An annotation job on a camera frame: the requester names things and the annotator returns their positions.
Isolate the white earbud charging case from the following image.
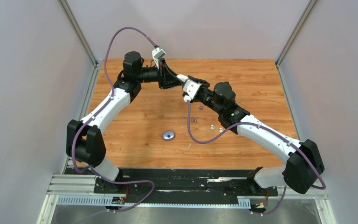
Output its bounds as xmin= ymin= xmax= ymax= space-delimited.
xmin=176 ymin=74 xmax=188 ymax=83

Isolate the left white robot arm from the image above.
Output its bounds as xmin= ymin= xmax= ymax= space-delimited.
xmin=66 ymin=48 xmax=189 ymax=193

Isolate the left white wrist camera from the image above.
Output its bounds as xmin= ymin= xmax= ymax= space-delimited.
xmin=151 ymin=46 xmax=166 ymax=67

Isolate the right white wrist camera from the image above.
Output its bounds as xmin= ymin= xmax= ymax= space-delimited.
xmin=183 ymin=79 xmax=201 ymax=103

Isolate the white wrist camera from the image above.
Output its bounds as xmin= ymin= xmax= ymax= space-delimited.
xmin=183 ymin=79 xmax=201 ymax=103
xmin=151 ymin=46 xmax=166 ymax=67

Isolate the aluminium frame rail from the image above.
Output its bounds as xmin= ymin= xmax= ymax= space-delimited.
xmin=37 ymin=175 xmax=336 ymax=224

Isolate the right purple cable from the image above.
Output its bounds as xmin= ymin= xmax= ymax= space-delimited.
xmin=186 ymin=102 xmax=327 ymax=216

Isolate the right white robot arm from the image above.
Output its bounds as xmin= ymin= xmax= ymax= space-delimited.
xmin=183 ymin=78 xmax=326 ymax=195

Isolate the purple earbud charging case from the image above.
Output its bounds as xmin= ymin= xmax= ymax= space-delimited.
xmin=162 ymin=131 xmax=176 ymax=141

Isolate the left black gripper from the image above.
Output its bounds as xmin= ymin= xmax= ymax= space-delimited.
xmin=136 ymin=58 xmax=184 ymax=90

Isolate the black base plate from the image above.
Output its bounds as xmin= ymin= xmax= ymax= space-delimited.
xmin=94 ymin=168 xmax=278 ymax=205

